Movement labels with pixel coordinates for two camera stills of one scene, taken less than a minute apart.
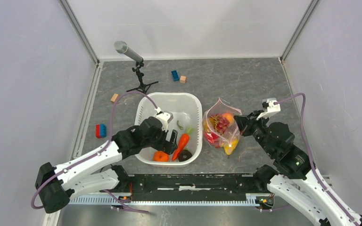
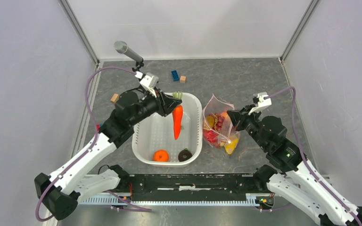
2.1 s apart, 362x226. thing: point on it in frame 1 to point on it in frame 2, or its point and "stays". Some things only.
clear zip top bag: [219, 127] stays
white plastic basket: [186, 109] stays
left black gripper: [165, 145] to [168, 102]
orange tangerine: [160, 156] stays
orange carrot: [184, 141] to [177, 113]
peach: [229, 116] stays
